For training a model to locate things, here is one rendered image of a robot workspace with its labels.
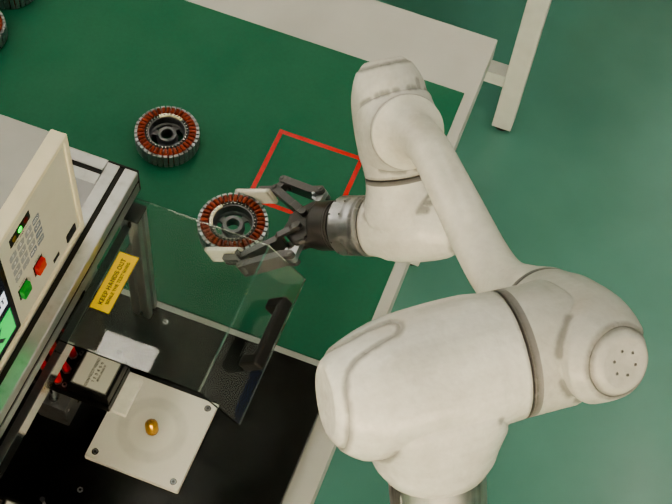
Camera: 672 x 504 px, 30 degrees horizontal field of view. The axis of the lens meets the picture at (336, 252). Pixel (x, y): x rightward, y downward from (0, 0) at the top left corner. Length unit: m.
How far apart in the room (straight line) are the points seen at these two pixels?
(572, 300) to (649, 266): 1.88
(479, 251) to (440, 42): 0.97
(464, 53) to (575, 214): 0.86
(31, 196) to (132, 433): 0.54
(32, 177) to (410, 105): 0.51
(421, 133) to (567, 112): 1.73
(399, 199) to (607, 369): 0.61
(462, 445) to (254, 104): 1.18
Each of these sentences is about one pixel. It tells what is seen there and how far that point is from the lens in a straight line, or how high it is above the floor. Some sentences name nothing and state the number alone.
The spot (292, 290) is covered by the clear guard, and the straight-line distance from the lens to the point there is 1.75.
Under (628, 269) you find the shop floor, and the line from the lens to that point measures 3.09.
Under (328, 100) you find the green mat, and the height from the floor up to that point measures 0.75.
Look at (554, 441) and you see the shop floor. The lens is 2.84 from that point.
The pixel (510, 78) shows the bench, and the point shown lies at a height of 0.21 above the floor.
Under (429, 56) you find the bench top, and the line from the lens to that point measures 2.37.
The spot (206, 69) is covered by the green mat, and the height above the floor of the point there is 0.75.
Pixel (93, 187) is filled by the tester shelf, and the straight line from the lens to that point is 1.73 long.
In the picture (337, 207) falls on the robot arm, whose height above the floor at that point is 1.02.
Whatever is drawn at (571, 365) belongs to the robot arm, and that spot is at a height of 1.50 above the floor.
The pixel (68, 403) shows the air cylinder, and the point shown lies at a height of 0.82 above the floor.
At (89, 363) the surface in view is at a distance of 1.82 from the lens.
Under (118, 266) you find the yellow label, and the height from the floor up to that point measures 1.07.
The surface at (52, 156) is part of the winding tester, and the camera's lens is 1.52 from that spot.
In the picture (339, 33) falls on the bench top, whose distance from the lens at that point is 2.39.
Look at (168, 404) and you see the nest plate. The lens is 1.93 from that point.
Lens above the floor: 2.54
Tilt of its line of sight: 58 degrees down
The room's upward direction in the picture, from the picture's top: 7 degrees clockwise
